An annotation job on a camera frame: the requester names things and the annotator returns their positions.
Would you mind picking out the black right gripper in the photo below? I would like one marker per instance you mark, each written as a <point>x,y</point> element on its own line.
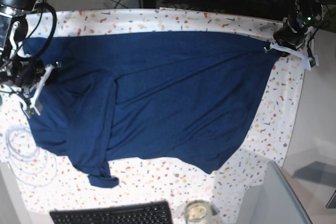
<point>24,74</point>

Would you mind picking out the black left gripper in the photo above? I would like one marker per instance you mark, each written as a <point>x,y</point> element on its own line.
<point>291,35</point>

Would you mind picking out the dark blue t-shirt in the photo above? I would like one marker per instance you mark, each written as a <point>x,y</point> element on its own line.
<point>187,95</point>

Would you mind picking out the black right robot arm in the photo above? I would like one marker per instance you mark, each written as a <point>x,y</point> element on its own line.
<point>14,29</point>

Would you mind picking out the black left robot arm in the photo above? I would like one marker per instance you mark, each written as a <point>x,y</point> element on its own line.
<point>305,18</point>

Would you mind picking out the terrazzo patterned table cloth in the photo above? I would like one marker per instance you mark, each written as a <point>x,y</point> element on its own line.
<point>47,182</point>

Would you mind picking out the black computer keyboard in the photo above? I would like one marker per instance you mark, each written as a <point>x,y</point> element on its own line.
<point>155,212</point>

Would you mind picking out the clear glass jar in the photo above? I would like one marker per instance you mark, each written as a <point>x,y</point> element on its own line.
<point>198,212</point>

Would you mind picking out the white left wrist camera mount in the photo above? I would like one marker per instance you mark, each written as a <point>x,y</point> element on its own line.
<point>296,53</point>

